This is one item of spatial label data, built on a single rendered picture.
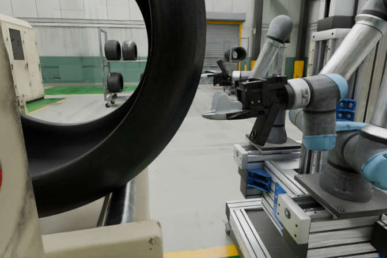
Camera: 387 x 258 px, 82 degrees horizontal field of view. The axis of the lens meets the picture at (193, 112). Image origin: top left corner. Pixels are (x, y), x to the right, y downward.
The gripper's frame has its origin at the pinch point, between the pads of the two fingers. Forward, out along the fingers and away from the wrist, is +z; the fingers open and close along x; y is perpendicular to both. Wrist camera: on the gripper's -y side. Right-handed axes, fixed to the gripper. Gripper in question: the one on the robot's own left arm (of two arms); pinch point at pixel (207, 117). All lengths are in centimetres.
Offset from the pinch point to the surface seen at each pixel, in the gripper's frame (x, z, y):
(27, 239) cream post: 29.8, 24.1, 1.0
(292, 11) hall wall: -1055, -779, 178
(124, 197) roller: 15.0, 18.7, -6.3
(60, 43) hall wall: -1131, 379, 142
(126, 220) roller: 20.1, 18.1, -6.8
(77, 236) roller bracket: 25.7, 22.2, -3.1
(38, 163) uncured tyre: -3.3, 38.6, -4.7
